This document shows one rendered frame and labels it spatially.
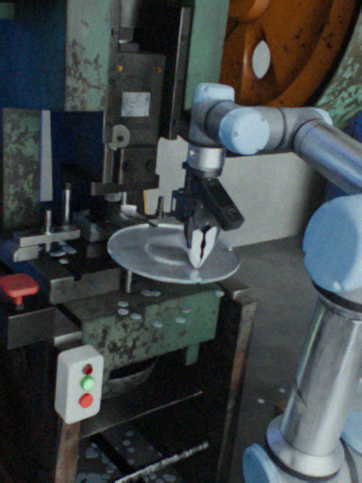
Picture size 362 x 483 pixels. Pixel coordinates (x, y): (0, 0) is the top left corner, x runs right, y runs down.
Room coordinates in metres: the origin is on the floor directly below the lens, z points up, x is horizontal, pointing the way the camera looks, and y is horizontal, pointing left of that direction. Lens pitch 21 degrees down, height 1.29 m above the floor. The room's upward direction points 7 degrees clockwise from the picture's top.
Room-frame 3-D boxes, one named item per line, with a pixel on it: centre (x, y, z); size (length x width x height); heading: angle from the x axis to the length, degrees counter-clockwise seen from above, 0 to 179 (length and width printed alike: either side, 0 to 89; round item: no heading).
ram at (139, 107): (1.42, 0.17, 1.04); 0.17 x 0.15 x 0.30; 39
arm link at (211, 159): (1.19, -0.02, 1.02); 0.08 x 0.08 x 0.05
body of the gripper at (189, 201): (1.20, -0.02, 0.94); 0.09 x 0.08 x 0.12; 39
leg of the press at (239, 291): (1.73, 0.07, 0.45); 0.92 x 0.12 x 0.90; 39
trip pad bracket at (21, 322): (1.08, 0.29, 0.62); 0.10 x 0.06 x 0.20; 129
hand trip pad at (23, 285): (1.07, 0.30, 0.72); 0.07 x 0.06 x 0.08; 39
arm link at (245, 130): (1.11, -0.09, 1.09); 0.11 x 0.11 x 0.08; 26
